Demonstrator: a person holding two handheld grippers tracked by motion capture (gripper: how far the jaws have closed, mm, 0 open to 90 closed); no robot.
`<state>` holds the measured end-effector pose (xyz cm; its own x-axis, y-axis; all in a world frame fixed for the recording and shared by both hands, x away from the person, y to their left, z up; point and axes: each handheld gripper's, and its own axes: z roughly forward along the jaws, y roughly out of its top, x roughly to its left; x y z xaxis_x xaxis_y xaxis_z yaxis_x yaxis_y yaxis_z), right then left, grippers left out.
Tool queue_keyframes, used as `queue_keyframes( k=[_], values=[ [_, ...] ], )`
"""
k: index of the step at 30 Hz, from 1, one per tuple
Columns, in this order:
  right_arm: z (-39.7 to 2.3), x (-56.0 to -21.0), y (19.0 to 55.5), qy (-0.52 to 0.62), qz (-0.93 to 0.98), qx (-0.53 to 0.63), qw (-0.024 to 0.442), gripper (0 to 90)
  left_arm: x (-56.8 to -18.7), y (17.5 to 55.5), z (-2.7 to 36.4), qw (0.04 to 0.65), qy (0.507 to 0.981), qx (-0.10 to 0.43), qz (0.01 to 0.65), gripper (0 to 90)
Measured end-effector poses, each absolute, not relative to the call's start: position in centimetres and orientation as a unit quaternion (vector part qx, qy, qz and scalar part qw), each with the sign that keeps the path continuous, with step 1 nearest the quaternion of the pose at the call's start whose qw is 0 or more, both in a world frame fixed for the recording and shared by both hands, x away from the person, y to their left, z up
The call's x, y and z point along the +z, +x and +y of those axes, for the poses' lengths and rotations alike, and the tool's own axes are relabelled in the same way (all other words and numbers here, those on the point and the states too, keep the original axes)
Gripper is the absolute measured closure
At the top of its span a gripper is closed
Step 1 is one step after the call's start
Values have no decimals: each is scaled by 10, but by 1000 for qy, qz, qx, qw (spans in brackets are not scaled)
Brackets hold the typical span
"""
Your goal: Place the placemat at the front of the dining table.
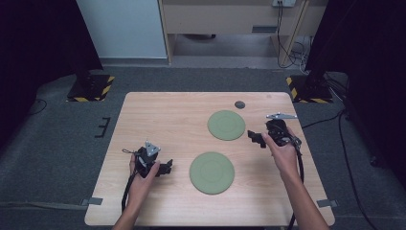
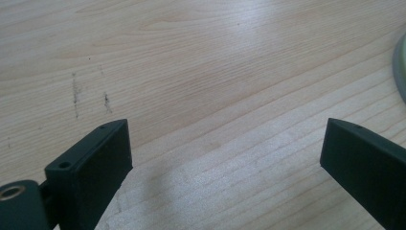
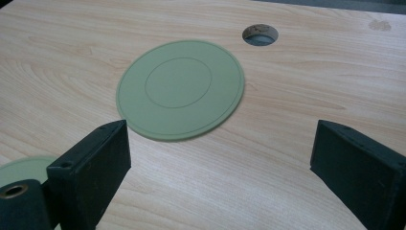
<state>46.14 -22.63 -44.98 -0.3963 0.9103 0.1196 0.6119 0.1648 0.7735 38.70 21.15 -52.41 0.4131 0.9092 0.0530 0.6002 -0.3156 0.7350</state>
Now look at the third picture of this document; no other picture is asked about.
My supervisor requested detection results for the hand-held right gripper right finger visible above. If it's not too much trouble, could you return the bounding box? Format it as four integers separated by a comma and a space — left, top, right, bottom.
309, 119, 406, 230

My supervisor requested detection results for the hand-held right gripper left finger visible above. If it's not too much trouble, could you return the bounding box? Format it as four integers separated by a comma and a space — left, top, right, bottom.
46, 119, 132, 230

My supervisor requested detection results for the green round silicone mat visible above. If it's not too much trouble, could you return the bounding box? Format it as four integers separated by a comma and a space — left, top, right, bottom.
0, 155, 59, 190
115, 38, 246, 143

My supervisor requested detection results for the round table cable hole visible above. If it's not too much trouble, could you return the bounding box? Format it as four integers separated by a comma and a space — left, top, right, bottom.
241, 23, 280, 48

